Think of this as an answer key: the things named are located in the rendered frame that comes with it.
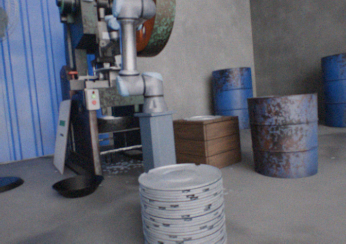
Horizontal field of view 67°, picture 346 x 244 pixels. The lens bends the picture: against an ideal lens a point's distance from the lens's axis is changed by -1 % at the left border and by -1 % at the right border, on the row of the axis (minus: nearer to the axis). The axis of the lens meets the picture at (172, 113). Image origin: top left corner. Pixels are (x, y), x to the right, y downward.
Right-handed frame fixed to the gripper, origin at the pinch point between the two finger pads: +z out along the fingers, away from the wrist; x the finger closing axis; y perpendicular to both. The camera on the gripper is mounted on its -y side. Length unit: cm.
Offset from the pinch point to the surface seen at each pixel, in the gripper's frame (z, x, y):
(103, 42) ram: -16.4, 17.1, -13.2
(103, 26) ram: -28.0, 23.2, -12.8
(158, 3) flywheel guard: -39, 26, 33
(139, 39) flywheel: -12, 56, 6
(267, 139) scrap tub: 45, -44, 98
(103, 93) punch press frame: 16.8, -11.9, -10.1
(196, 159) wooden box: 65, -29, 54
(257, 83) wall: 117, 304, 151
